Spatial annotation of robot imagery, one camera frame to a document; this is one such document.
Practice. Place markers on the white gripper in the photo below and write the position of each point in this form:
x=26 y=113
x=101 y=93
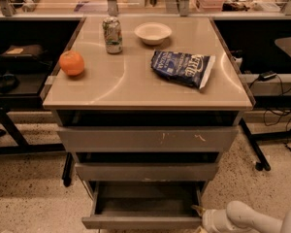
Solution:
x=211 y=217

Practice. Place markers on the grey bottom drawer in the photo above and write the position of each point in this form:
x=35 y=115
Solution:
x=144 y=205

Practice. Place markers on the grey drawer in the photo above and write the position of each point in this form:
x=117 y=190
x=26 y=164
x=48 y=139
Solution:
x=147 y=139
x=145 y=172
x=144 y=205

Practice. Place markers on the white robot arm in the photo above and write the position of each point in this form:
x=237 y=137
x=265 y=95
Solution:
x=238 y=217

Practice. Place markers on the grey top drawer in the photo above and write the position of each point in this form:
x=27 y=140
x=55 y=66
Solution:
x=147 y=139

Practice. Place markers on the grey middle drawer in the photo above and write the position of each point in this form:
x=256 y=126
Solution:
x=145 y=172

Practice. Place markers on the grey drawer cabinet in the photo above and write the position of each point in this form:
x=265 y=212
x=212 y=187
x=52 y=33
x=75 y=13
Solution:
x=123 y=90

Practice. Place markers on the black table leg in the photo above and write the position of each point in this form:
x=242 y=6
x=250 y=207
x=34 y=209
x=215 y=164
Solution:
x=263 y=163

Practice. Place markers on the blue chip bag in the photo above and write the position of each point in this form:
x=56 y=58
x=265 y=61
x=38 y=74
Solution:
x=185 y=68

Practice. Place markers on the black power adapter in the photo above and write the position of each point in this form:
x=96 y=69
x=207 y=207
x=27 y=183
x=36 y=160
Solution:
x=267 y=76

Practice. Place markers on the white bowl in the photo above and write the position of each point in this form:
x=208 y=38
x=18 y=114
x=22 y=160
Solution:
x=153 y=33

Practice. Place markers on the orange fruit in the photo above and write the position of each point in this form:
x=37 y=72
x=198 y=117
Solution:
x=71 y=63

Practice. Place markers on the green white soda can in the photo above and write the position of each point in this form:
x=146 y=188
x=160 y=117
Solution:
x=112 y=34

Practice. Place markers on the black bag on shelf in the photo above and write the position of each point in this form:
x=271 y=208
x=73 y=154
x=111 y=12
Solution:
x=22 y=57

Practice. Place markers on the black headphones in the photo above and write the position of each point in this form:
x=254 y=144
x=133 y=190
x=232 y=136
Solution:
x=8 y=82

